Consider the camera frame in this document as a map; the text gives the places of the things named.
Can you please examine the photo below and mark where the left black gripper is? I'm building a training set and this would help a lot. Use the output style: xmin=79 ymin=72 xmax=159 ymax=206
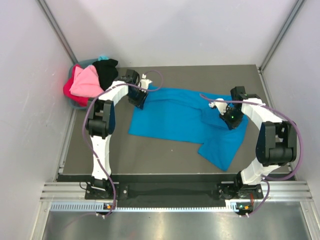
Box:
xmin=126 ymin=86 xmax=148 ymax=110

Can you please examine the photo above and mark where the blue laundry basket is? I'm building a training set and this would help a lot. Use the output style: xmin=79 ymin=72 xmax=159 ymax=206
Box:
xmin=67 ymin=58 xmax=98 ymax=111

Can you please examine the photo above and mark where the black t shirt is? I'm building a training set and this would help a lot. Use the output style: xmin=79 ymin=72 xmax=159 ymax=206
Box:
xmin=92 ymin=59 xmax=119 ymax=91

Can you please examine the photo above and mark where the purple cable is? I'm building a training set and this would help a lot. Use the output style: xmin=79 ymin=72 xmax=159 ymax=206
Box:
xmin=82 ymin=69 xmax=164 ymax=218
xmin=199 ymin=93 xmax=304 ymax=218

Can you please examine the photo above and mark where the aluminium rail frame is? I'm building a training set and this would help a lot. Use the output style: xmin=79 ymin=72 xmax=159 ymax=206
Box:
xmin=31 ymin=181 xmax=320 ymax=240

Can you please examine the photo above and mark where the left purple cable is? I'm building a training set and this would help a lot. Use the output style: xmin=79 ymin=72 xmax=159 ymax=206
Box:
xmin=82 ymin=69 xmax=164 ymax=218

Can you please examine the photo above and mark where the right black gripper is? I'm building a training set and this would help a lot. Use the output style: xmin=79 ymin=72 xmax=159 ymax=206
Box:
xmin=218 ymin=106 xmax=244 ymax=131

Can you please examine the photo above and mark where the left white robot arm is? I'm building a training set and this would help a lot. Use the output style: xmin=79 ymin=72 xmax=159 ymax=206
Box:
xmin=82 ymin=69 xmax=152 ymax=200

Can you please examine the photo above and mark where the pink t shirt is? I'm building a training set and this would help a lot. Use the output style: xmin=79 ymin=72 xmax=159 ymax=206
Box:
xmin=69 ymin=65 xmax=104 ymax=98

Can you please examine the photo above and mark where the red t shirt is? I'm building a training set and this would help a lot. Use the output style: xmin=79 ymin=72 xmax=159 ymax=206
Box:
xmin=63 ymin=64 xmax=89 ymax=107

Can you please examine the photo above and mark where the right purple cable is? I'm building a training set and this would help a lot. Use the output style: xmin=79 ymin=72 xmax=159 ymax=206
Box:
xmin=199 ymin=93 xmax=304 ymax=218

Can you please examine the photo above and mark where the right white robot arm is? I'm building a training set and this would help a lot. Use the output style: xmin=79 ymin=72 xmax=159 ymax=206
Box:
xmin=212 ymin=86 xmax=297 ymax=200

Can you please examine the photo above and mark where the light blue t shirt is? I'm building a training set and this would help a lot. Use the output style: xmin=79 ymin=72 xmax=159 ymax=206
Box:
xmin=98 ymin=55 xmax=109 ymax=61

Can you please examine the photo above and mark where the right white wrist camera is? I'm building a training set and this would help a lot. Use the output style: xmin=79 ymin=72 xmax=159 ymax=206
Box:
xmin=208 ymin=98 xmax=228 ymax=115

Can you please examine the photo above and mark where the grey slotted cable duct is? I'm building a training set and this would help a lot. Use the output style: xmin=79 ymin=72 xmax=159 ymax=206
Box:
xmin=50 ymin=202 xmax=239 ymax=213

